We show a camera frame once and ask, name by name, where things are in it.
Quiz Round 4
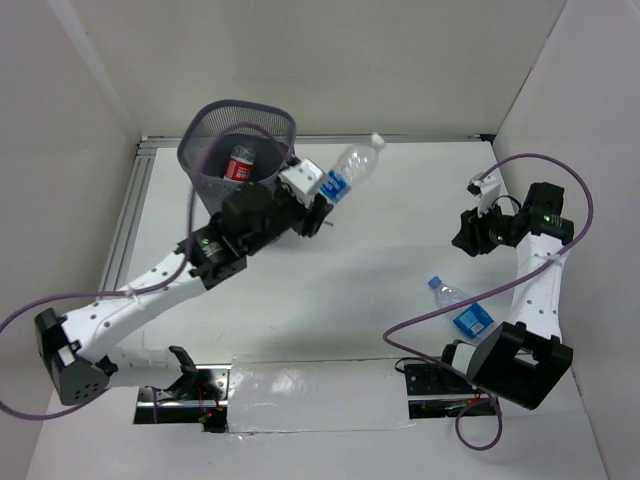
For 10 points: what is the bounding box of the blue label bottle white cap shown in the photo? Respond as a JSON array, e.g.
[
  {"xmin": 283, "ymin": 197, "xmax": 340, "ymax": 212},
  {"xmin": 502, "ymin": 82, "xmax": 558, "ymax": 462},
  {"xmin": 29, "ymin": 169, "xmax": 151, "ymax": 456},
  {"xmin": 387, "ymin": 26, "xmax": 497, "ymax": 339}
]
[{"xmin": 319, "ymin": 132, "xmax": 386, "ymax": 204}]

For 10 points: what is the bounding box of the red label plastic bottle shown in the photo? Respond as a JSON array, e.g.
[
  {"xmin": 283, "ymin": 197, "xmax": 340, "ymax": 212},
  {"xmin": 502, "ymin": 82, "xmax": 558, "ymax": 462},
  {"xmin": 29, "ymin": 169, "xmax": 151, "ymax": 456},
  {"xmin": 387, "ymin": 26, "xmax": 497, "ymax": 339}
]
[{"xmin": 223, "ymin": 145, "xmax": 256, "ymax": 183}]

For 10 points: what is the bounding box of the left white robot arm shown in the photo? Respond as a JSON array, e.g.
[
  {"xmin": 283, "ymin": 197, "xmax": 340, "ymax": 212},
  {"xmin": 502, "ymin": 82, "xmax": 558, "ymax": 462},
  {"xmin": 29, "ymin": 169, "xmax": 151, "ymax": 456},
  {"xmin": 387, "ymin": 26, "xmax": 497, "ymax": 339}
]
[{"xmin": 35, "ymin": 182, "xmax": 334, "ymax": 406}]

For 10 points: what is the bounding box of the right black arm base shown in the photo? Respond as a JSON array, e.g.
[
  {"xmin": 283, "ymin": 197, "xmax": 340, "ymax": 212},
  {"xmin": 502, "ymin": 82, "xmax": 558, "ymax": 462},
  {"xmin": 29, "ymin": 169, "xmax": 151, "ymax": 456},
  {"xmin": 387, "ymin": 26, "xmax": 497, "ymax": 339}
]
[{"xmin": 394, "ymin": 357, "xmax": 478, "ymax": 398}]

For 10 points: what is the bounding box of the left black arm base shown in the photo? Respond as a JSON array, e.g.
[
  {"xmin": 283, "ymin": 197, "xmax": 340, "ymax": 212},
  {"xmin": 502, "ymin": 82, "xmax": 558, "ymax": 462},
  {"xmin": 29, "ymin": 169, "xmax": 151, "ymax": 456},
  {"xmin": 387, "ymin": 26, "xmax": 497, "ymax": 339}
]
[{"xmin": 133, "ymin": 346, "xmax": 231, "ymax": 433}]

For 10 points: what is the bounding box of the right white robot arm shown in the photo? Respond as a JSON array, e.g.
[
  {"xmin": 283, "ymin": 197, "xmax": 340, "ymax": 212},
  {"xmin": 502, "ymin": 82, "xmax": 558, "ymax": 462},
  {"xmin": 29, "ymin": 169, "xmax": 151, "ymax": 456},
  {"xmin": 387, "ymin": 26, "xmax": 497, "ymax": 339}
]
[{"xmin": 428, "ymin": 177, "xmax": 574, "ymax": 410}]

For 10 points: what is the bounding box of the grey mesh waste bin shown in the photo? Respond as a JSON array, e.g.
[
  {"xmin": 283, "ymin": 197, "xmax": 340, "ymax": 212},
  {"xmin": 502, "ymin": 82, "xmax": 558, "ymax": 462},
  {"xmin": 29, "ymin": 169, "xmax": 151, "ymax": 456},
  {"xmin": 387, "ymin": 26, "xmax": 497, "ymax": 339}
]
[{"xmin": 177, "ymin": 100, "xmax": 297, "ymax": 214}]

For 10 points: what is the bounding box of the blue cap plastic bottle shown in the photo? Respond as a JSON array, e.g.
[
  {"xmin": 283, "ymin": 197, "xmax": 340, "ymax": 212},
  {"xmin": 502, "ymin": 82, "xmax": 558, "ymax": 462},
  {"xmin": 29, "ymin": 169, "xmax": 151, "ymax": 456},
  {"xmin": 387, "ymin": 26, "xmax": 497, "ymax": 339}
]
[{"xmin": 427, "ymin": 276, "xmax": 498, "ymax": 345}]

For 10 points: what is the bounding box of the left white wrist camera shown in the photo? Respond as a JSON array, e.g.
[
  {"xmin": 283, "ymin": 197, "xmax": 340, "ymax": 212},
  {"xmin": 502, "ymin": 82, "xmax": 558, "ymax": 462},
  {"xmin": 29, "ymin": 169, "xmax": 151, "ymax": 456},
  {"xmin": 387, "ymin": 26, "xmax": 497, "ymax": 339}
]
[{"xmin": 278, "ymin": 158, "xmax": 325, "ymax": 207}]

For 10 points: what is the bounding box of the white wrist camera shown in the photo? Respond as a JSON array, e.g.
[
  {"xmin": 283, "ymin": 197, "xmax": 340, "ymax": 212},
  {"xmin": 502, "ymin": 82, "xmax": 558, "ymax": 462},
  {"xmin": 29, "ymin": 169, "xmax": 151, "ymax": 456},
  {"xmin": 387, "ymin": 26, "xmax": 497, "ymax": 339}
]
[
  {"xmin": 278, "ymin": 158, "xmax": 325, "ymax": 207},
  {"xmin": 467, "ymin": 172, "xmax": 502, "ymax": 217}
]

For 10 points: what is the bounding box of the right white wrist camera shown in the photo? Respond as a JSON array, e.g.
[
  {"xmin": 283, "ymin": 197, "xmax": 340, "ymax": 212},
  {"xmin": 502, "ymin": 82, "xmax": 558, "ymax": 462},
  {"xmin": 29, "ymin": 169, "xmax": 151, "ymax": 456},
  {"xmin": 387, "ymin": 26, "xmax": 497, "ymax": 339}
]
[{"xmin": 467, "ymin": 172, "xmax": 502, "ymax": 217}]

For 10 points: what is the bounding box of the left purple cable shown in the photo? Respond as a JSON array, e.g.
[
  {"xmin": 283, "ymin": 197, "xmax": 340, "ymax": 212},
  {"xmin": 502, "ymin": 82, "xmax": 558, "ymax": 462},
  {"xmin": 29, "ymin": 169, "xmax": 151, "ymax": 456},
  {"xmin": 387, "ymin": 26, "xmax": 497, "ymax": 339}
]
[{"xmin": 0, "ymin": 121, "xmax": 291, "ymax": 419}]

